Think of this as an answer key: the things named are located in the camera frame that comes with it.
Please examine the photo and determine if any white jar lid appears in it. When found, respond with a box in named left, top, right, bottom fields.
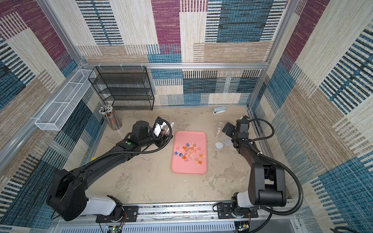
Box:
left=215, top=141, right=224, bottom=150

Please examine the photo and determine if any candy jar clear plastic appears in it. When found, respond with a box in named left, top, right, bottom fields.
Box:
left=214, top=122, right=225, bottom=138

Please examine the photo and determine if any candy jar patterned lid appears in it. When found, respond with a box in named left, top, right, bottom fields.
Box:
left=166, top=122, right=174, bottom=135

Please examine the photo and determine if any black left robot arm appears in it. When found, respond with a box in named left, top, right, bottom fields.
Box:
left=46, top=117, right=173, bottom=222

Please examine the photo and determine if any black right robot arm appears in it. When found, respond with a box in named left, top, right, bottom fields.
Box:
left=222, top=119, right=287, bottom=208

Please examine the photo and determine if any pile of lollipop candies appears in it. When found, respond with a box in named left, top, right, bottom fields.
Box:
left=173, top=142, right=207, bottom=167

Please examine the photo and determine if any grey stapler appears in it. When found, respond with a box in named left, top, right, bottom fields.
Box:
left=213, top=106, right=226, bottom=115

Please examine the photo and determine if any pink plastic tray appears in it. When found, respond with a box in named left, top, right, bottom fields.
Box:
left=171, top=131, right=208, bottom=175

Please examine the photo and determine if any cup of coloured pencils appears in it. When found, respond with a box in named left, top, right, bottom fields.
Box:
left=99, top=104, right=122, bottom=130

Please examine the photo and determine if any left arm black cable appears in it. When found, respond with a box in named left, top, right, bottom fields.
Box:
left=78, top=117, right=173, bottom=172

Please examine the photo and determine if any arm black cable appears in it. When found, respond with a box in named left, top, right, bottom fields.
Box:
left=78, top=117, right=173, bottom=172
left=247, top=117, right=304, bottom=216

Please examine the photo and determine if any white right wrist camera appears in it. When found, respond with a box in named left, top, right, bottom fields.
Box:
left=240, top=116, right=250, bottom=121

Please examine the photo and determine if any black wire shelf rack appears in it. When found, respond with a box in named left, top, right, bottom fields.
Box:
left=88, top=66, right=154, bottom=110

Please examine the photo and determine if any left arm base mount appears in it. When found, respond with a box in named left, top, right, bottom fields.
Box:
left=96, top=206, right=139, bottom=223

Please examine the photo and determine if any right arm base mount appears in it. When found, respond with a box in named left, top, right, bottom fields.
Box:
left=212, top=202, right=259, bottom=219

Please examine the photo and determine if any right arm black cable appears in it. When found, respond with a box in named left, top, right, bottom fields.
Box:
left=247, top=117, right=304, bottom=216

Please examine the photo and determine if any white wire mesh basket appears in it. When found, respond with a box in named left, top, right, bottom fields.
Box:
left=35, top=69, right=91, bottom=131

